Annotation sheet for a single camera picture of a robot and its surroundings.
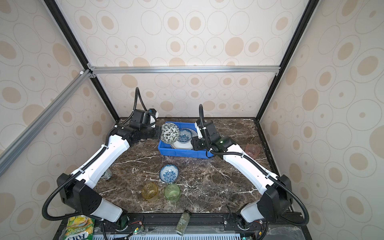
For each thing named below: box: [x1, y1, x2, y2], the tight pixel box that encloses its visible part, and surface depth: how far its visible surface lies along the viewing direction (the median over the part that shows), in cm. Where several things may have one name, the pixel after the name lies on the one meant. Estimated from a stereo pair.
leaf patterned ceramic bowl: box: [160, 122, 180, 144], surface depth 84 cm
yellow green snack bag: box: [63, 214, 96, 240], surface depth 71 cm
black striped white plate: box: [170, 128, 198, 150], surface depth 100 cm
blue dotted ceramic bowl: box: [159, 164, 180, 184], surface depth 91 cm
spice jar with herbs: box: [175, 209, 192, 236], surface depth 72 cm
